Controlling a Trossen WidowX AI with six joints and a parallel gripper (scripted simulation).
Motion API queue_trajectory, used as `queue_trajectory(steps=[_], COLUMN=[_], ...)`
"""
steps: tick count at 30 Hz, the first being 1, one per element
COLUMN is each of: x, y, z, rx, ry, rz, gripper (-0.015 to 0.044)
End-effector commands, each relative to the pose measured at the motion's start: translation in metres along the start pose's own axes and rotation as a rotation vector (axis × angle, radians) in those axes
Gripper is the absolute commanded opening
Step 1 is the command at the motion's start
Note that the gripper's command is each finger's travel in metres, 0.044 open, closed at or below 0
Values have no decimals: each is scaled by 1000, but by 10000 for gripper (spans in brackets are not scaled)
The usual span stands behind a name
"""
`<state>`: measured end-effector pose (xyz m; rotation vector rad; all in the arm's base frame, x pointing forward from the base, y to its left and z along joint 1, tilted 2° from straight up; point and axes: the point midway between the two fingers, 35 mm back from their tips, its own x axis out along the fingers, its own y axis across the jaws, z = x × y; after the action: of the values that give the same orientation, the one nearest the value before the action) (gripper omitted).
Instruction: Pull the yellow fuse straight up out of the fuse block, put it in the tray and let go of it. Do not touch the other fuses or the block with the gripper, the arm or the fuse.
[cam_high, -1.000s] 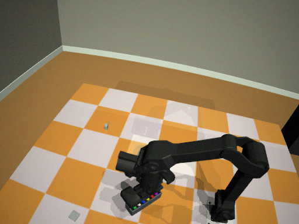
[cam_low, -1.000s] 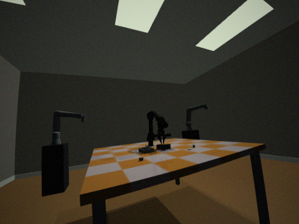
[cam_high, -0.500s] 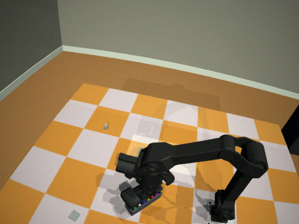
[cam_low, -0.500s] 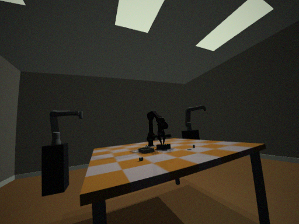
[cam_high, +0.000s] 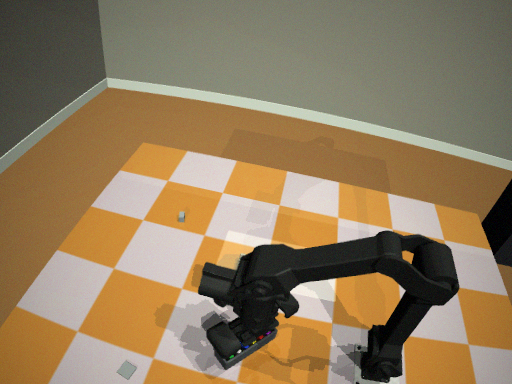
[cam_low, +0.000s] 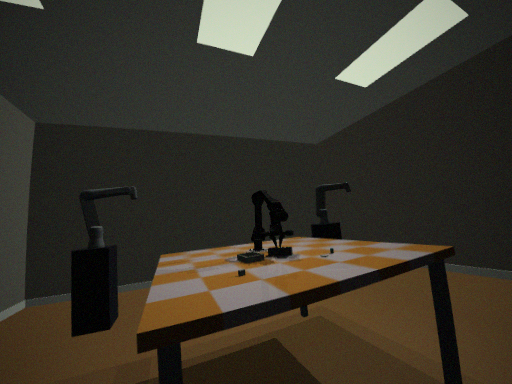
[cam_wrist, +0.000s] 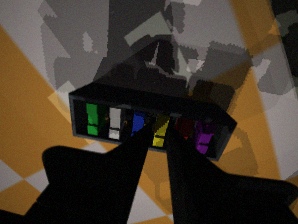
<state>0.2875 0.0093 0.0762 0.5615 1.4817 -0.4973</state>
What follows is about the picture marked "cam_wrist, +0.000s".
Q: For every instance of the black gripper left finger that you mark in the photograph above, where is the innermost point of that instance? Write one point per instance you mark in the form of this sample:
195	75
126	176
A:
118	170

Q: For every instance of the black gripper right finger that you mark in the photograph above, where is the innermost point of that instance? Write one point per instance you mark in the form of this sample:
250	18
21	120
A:
197	186

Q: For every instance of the yellow fuse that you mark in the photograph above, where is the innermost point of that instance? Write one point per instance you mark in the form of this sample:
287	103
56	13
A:
160	129

